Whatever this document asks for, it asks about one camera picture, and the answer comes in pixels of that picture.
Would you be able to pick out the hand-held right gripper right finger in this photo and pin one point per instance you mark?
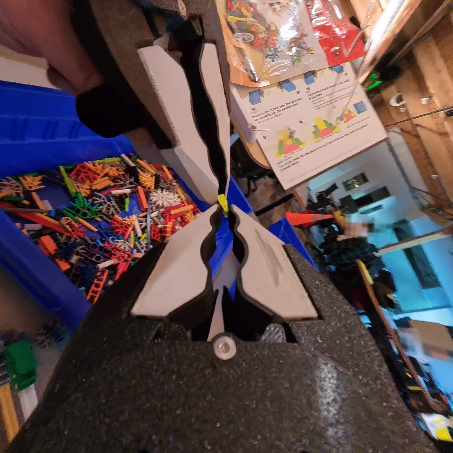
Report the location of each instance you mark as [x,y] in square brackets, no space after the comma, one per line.
[272,276]

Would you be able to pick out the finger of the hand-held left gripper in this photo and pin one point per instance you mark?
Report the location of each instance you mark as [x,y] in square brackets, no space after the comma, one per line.
[216,81]
[170,99]

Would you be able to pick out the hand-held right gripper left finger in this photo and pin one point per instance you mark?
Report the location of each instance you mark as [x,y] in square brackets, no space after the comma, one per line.
[170,276]

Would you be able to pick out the yellow plastic connector piece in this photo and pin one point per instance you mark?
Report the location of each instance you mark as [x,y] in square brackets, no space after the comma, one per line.
[223,203]

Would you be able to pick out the pile of colourful construction pieces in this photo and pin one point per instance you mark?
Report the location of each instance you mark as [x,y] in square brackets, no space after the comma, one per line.
[106,212]

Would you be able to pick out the person's left forearm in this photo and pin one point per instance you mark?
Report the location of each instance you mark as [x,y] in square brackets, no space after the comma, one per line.
[32,32]

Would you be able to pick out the person's left hand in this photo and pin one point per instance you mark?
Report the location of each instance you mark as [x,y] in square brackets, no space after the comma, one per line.
[78,79]

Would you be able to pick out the white board holder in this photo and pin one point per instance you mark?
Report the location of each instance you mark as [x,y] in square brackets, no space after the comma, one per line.
[242,116]

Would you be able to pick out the orange grey striped cone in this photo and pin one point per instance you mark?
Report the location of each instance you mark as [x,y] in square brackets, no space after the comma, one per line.
[304,219]

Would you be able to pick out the toy set packaging bag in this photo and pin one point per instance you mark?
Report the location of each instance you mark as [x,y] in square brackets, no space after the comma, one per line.
[283,35]

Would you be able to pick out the wooden side table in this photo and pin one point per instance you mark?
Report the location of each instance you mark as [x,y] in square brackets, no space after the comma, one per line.
[260,159]

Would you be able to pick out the white instruction board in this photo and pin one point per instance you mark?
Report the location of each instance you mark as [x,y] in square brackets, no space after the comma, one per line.
[318,106]

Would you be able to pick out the blue yellow rod model frame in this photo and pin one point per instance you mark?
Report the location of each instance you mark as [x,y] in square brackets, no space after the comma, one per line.
[7,414]

